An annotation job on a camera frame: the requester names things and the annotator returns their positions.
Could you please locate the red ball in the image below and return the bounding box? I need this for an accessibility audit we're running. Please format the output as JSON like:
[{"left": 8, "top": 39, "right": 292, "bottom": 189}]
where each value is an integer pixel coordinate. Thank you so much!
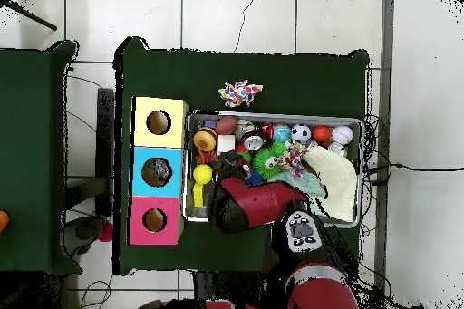
[{"left": 96, "top": 221, "right": 114, "bottom": 243}]

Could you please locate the smooth orange ball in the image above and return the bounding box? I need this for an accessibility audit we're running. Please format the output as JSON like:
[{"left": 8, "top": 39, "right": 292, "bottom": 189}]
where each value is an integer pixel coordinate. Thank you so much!
[{"left": 311, "top": 124, "right": 333, "bottom": 144}]

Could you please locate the dark green table cloth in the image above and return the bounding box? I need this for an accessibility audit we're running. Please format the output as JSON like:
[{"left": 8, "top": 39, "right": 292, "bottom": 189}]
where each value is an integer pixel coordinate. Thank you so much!
[
  {"left": 112, "top": 35, "right": 371, "bottom": 281},
  {"left": 0, "top": 40, "right": 82, "bottom": 275}
]

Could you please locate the small green spiky ball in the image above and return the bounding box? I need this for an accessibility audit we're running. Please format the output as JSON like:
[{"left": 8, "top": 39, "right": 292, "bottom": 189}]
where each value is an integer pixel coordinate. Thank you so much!
[{"left": 251, "top": 140, "right": 289, "bottom": 180}]

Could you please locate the grey rounded object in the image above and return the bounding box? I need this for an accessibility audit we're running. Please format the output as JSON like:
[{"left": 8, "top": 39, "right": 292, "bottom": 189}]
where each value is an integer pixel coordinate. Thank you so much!
[{"left": 63, "top": 215, "right": 107, "bottom": 256}]

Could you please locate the black and white soccer ball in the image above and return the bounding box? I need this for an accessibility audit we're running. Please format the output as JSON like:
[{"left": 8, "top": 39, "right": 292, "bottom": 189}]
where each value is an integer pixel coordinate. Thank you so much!
[{"left": 291, "top": 123, "right": 313, "bottom": 144}]

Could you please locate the wooden burger toy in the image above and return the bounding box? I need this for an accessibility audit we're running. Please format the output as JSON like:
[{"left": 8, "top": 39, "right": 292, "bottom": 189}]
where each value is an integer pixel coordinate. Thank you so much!
[{"left": 192, "top": 127, "right": 219, "bottom": 153}]

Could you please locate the black rod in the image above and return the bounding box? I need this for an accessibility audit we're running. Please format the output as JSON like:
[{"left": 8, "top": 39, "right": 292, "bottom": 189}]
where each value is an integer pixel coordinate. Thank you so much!
[{"left": 0, "top": 0, "right": 58, "bottom": 32}]

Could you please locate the teal knitted cloth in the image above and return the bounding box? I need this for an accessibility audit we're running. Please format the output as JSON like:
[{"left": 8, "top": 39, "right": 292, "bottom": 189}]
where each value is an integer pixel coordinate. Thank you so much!
[{"left": 269, "top": 169, "right": 328, "bottom": 217}]

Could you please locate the shallow clear mesh bin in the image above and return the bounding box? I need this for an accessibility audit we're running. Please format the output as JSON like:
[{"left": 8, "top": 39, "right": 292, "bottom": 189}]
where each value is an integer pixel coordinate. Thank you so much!
[{"left": 182, "top": 109, "right": 365, "bottom": 229}]

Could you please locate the white baseball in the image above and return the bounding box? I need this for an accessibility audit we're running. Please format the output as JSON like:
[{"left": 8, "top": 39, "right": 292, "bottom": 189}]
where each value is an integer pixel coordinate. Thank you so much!
[{"left": 331, "top": 125, "right": 354, "bottom": 146}]

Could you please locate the polka dot cloth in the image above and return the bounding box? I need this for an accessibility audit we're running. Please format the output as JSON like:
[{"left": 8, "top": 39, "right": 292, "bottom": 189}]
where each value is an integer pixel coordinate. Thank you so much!
[
  {"left": 277, "top": 140, "right": 306, "bottom": 180},
  {"left": 217, "top": 79, "right": 264, "bottom": 108}
]

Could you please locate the cream knitted cloth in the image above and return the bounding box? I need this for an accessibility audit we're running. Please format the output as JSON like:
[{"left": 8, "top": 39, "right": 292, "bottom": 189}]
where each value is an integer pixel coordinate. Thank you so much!
[{"left": 302, "top": 145, "right": 359, "bottom": 223}]

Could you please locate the black upright panel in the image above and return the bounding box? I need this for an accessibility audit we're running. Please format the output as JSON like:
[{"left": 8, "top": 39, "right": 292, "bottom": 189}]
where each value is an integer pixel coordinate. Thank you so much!
[{"left": 95, "top": 87, "right": 115, "bottom": 217}]

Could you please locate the wooden box with three holes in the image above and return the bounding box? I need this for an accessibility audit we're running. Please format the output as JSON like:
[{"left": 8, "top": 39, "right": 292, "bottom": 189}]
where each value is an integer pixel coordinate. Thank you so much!
[{"left": 125, "top": 96, "right": 190, "bottom": 246}]

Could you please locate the brown toy football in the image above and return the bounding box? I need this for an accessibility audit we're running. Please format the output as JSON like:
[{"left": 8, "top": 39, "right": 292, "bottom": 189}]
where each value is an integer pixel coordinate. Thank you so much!
[{"left": 216, "top": 115, "right": 238, "bottom": 136}]

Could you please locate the black cable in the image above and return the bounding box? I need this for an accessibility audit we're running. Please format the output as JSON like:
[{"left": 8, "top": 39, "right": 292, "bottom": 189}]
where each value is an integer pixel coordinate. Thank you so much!
[{"left": 367, "top": 162, "right": 464, "bottom": 176}]

